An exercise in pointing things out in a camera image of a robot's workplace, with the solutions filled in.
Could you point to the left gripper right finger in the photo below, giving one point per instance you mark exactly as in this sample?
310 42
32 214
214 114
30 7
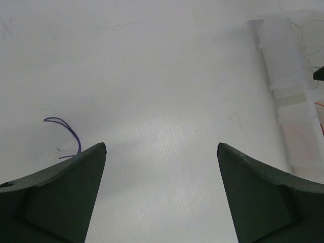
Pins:
268 204

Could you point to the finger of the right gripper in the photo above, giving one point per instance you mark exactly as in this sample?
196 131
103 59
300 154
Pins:
319 74

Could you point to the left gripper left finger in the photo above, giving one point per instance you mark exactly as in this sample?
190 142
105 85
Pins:
54 204

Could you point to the white compartment tray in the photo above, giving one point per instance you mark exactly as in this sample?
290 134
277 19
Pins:
292 51

